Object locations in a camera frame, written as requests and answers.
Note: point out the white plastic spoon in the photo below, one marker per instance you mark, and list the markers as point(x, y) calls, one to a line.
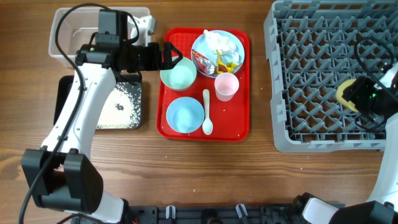
point(207, 125)

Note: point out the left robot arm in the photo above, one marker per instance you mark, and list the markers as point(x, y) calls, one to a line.
point(59, 174)

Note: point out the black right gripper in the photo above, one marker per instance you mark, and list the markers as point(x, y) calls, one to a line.
point(357, 89)

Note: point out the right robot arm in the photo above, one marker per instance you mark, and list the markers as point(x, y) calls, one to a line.
point(381, 206)

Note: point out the red serving tray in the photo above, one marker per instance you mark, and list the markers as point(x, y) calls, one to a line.
point(231, 119)

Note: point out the yellow foil wrapper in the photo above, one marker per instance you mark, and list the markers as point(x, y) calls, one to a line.
point(224, 68)

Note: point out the yellow plastic cup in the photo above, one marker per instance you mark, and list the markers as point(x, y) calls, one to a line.
point(339, 95)

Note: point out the mint green bowl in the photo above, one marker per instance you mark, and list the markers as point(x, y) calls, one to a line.
point(181, 77)

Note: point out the crumpled white tissue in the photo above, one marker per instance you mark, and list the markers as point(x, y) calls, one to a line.
point(222, 43)

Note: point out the light blue bowl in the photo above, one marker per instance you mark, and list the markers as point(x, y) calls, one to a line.
point(185, 115)

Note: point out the clear plastic bin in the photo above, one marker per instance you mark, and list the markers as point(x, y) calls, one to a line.
point(77, 28)

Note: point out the white rice pile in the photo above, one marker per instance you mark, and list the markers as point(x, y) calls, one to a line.
point(122, 109)

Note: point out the grey dishwasher rack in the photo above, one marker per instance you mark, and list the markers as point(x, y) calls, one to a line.
point(310, 46)

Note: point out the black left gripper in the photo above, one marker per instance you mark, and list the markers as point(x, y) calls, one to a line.
point(153, 63)

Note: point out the red foil wrapper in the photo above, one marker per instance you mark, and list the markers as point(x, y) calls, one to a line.
point(204, 65)

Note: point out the pink plastic cup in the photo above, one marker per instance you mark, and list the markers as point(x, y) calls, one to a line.
point(226, 85)

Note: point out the light blue plate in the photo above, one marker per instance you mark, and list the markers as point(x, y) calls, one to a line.
point(201, 46)

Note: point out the black waste tray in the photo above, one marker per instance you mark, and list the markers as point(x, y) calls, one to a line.
point(64, 87)

